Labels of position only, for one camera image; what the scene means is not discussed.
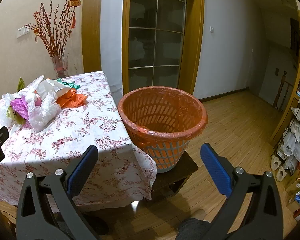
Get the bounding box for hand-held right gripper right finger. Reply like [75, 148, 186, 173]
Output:
[200, 142, 283, 240]

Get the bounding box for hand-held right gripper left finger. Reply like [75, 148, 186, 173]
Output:
[16, 144, 99, 240]

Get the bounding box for yellow-green plastic bag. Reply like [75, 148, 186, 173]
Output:
[6, 77, 26, 126]

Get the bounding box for grey lattice waste basket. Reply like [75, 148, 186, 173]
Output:
[118, 86, 208, 173]

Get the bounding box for pink plastic bag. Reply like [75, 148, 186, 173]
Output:
[10, 97, 31, 120]

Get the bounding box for dark wooden stool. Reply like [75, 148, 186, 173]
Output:
[142, 150, 199, 205]

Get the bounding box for floral tablecloth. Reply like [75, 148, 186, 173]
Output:
[0, 70, 157, 212]

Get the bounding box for person's shoe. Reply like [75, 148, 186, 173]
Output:
[193, 208, 206, 222]

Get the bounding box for white plastic bag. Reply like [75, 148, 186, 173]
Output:
[0, 74, 72, 133]

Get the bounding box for white slipper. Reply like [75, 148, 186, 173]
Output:
[270, 155, 281, 171]
[276, 166, 288, 182]

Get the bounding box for person's leg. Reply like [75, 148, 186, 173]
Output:
[175, 217, 222, 240]

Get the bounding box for black metal rack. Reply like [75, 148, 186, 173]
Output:
[270, 100, 300, 188]

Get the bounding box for orange plastic bag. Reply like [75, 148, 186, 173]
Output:
[55, 89, 88, 108]

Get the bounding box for cardboard box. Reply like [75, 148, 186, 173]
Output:
[285, 172, 300, 221]

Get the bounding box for teal green plastic bag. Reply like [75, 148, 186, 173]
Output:
[56, 78, 81, 90]

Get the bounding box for glass vase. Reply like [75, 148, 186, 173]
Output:
[51, 53, 69, 79]

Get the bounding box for pile of white bags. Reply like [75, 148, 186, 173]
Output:
[282, 106, 300, 166]

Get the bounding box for wooden chair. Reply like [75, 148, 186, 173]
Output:
[273, 70, 293, 112]

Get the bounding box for red berry branches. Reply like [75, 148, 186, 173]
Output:
[24, 0, 78, 61]

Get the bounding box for white wall socket panel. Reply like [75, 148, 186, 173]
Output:
[16, 26, 31, 39]

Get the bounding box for glass door with wooden frame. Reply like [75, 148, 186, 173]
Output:
[122, 0, 205, 95]

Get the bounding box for red and gold wall ornament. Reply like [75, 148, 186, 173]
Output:
[66, 0, 82, 29]

